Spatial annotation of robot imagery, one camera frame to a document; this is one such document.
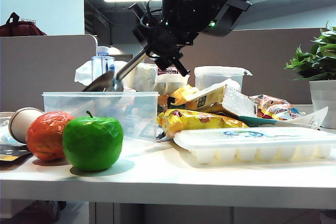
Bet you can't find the dark bag under table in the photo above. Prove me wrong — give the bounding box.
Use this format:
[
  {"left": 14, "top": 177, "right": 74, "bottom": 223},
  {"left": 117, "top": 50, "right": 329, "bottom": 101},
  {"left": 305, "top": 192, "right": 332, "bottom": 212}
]
[{"left": 14, "top": 199, "right": 67, "bottom": 224}]

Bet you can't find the teal flat item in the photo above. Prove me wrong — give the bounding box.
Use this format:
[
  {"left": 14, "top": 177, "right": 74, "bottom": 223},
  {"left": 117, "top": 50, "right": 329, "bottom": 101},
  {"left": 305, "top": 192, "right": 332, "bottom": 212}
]
[{"left": 237, "top": 115, "right": 279, "bottom": 128}]

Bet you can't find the white crumpled paper bag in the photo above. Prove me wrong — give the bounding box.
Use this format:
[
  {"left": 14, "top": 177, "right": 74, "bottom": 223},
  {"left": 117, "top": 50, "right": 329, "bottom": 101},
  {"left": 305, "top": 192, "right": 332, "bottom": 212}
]
[{"left": 153, "top": 73, "right": 190, "bottom": 97}]

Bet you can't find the white plant pot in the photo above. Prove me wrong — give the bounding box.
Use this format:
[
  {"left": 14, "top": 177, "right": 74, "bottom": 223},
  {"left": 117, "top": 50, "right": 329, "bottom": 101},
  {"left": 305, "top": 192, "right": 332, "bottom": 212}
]
[{"left": 308, "top": 79, "right": 336, "bottom": 130}]

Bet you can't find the yellow tissue pack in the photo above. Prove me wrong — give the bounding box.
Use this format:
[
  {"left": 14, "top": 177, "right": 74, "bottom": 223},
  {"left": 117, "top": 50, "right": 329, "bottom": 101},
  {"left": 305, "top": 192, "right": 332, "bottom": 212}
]
[{"left": 184, "top": 79, "right": 259, "bottom": 120}]

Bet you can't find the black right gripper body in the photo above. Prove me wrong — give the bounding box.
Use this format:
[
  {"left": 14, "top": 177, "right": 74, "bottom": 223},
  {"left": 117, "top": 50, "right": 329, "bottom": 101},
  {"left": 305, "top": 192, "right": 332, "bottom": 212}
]
[{"left": 129, "top": 3, "right": 197, "bottom": 60}]

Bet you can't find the yellow noodle bag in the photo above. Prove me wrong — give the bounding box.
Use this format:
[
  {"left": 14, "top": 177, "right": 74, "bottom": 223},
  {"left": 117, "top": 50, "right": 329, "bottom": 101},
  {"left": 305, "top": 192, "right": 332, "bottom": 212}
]
[{"left": 156, "top": 109, "right": 249, "bottom": 140}]

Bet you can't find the brown paper cup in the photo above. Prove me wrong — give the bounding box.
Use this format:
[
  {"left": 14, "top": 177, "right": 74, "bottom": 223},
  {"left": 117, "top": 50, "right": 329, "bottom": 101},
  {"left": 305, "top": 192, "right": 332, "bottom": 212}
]
[{"left": 7, "top": 106, "right": 45, "bottom": 145}]

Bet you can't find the white yellow plastic package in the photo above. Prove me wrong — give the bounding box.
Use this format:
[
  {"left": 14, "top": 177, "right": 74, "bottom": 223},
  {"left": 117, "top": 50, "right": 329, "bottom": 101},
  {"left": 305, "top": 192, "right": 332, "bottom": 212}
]
[{"left": 114, "top": 60, "right": 185, "bottom": 94}]

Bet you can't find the round clear lidded container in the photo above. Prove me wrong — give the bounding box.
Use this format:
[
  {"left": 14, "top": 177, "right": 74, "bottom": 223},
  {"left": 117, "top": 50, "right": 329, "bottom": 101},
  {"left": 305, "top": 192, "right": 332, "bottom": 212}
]
[{"left": 193, "top": 66, "right": 253, "bottom": 92}]

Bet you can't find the transparent plastic storage box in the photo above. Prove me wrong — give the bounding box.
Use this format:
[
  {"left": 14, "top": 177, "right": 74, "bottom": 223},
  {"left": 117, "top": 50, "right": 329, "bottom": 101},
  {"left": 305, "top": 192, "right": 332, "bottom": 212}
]
[{"left": 41, "top": 91, "right": 160, "bottom": 146}]

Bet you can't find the dark red backpack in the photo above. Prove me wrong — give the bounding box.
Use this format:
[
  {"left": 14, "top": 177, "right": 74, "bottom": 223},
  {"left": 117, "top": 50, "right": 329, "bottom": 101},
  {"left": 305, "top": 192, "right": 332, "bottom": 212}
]
[{"left": 0, "top": 12, "right": 48, "bottom": 37}]

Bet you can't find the silver foil packet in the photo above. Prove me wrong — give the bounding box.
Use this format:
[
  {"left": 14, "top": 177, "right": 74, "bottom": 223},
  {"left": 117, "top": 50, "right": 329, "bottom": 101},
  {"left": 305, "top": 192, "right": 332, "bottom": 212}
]
[{"left": 154, "top": 124, "right": 174, "bottom": 143}]

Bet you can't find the white plastic bag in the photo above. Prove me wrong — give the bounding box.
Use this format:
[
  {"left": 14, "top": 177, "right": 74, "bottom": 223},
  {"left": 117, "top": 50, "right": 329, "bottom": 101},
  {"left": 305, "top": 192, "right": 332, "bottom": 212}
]
[{"left": 73, "top": 60, "right": 96, "bottom": 87}]

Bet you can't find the black printed packet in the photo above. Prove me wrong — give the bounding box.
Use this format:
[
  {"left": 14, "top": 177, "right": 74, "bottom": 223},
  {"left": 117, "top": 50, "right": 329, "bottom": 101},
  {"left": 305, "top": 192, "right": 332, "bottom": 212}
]
[{"left": 0, "top": 143, "right": 33, "bottom": 166}]

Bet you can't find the green leafy plant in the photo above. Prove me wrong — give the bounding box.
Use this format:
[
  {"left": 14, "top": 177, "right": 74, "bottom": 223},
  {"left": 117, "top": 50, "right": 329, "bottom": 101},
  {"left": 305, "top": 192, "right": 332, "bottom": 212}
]
[{"left": 283, "top": 20, "right": 336, "bottom": 82}]

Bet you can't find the green toy apple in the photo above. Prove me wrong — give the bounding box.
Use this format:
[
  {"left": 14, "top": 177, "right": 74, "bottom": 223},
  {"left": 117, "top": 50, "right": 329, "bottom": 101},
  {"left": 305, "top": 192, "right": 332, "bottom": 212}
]
[{"left": 62, "top": 110, "right": 124, "bottom": 172}]

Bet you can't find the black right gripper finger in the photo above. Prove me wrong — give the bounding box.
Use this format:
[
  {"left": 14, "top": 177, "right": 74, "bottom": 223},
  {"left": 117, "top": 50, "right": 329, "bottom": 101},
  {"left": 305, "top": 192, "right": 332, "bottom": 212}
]
[
  {"left": 142, "top": 38, "right": 159, "bottom": 57},
  {"left": 154, "top": 52, "right": 191, "bottom": 77}
]

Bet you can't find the clear water bottle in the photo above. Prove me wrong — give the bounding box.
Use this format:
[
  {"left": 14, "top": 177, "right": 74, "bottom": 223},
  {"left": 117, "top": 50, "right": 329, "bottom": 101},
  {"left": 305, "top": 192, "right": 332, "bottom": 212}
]
[{"left": 91, "top": 46, "right": 117, "bottom": 89}]

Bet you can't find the white ice cube tray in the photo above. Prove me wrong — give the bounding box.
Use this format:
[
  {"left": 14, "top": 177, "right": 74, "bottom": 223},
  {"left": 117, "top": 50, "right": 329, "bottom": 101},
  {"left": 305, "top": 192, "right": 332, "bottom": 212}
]
[{"left": 173, "top": 126, "right": 336, "bottom": 167}]

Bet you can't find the grey desk partition panel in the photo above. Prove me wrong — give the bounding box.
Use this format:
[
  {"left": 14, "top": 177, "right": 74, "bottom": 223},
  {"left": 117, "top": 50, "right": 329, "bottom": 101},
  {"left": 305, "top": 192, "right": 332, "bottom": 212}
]
[
  {"left": 0, "top": 34, "right": 99, "bottom": 113},
  {"left": 143, "top": 27, "right": 327, "bottom": 105}
]

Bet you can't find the orange red snack bag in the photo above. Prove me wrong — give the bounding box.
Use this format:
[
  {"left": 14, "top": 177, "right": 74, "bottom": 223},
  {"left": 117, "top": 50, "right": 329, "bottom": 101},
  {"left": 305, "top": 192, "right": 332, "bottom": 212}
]
[{"left": 249, "top": 94, "right": 306, "bottom": 121}]

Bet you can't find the clear wrapped cutlery pack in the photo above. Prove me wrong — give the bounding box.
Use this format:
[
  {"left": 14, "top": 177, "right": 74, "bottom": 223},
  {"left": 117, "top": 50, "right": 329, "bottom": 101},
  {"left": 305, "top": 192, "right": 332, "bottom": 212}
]
[{"left": 0, "top": 119, "right": 27, "bottom": 146}]

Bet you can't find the red-orange toy tomato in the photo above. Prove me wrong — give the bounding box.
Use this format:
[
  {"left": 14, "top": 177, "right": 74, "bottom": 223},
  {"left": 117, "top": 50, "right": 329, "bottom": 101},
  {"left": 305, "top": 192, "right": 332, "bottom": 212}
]
[{"left": 26, "top": 111, "right": 76, "bottom": 162}]

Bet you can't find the small yellow snack bag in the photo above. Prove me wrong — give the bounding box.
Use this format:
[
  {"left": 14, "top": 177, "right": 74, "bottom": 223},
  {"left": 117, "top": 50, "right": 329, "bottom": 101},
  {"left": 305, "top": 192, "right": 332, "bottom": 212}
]
[{"left": 167, "top": 84, "right": 200, "bottom": 107}]

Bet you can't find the white paper sheet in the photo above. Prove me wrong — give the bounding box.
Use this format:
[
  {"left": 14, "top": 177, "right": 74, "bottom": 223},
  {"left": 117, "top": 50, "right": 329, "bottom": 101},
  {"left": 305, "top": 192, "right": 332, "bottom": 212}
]
[{"left": 275, "top": 106, "right": 329, "bottom": 132}]

